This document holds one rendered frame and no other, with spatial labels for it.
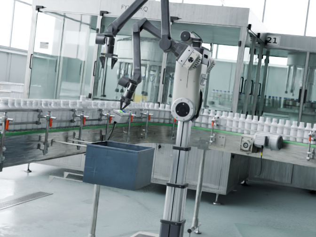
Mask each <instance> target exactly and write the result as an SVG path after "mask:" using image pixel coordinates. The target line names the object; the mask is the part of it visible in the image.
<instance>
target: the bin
mask: <svg viewBox="0 0 316 237"><path fill-rule="evenodd" d="M69 141H77V142H85V141H79V140H73V139H70V138H69V137H68V138H67V142H59V141H55V139H52V146H54V145H55V142H59V143H65V144H71V145H78V146H84V147H87V148H86V157H85V165H84V174H83V175H81V174H75V175H81V176H83V181H79V180H74V179H68V178H66V176H67V175H68V174H74V173H69V172H64V177H57V176H51V175H50V176H49V181H48V183H50V182H51V181H52V179H53V178H54V177H56V178H61V179H67V180H72V181H78V182H85V183H91V184H97V185H102V186H108V187H113V188H119V189H124V190H132V191H134V190H137V189H139V188H142V187H144V186H147V185H149V184H150V182H151V174H152V166H153V158H154V150H155V148H153V147H146V146H140V145H133V144H127V143H120V142H112V141H102V142H85V143H87V144H86V145H80V144H73V143H69Z"/></svg>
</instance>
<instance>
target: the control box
mask: <svg viewBox="0 0 316 237"><path fill-rule="evenodd" d="M111 115H113V116H115V117H112V118H111V119H112V120H114V126H113V128H112V129H111V130H110V131H109V132H108V135H109V134H110V133H111V134H110V136H109V138H108V140H109V139H110V137H111V135H112V132H113V130H114V128H115V126H116V123H126V121H127V119H128V116H129V114H128V113H126V112H120V111H119V110H113V112H112V114H111ZM103 141H105V137H104V136H103Z"/></svg>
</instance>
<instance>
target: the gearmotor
mask: <svg viewBox="0 0 316 237"><path fill-rule="evenodd" d="M282 145H283V138H282V136H281V135H278V134H270V133H263V132H256V133H255V134H254V135H249V134H243V135H241V140H240V147H239V151H240V152H245V155H248V153H257V147H259V148H261V171H262V149H263V148H265V149H270V150H280V149H281V148H282ZM260 174H261V172H260ZM260 174H259V175H260ZM259 175H256V176H255V177H257V176H259Z"/></svg>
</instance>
